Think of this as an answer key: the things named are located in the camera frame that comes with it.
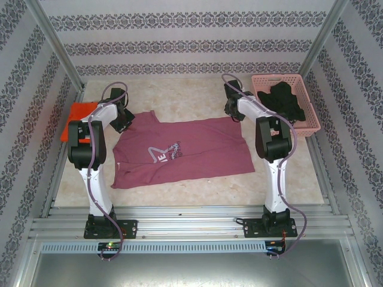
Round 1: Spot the maroon star print t-shirt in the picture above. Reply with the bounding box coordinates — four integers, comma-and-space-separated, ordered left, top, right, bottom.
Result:
110, 109, 256, 191

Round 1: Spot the orange t-shirt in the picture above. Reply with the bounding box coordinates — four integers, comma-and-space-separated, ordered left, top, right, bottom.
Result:
59, 102, 99, 144

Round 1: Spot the black embroidered t-shirt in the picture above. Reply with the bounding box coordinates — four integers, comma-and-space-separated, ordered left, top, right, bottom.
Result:
257, 82, 306, 123

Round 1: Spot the pink perforated plastic basket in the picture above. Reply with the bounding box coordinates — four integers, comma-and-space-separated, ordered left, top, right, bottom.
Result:
251, 74, 321, 138

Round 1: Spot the small controller board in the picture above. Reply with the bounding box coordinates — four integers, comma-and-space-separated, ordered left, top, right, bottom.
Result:
266, 240, 285, 254
98, 242, 123, 251

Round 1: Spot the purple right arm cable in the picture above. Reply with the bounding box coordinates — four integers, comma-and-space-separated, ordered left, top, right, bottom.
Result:
221, 74, 309, 258

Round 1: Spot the aluminium frame post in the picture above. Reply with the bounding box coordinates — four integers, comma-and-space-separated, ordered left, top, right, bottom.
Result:
25, 0, 86, 90
299, 0, 349, 75

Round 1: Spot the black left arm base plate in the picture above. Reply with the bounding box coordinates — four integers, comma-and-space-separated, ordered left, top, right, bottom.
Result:
83, 219, 138, 240

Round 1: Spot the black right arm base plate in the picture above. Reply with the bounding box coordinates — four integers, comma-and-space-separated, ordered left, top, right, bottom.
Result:
242, 218, 297, 239

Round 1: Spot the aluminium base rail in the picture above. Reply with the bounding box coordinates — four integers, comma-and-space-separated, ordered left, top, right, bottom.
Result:
29, 206, 351, 240

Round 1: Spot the grey slotted cable duct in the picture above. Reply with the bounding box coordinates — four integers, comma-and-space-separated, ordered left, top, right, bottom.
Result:
41, 240, 267, 252

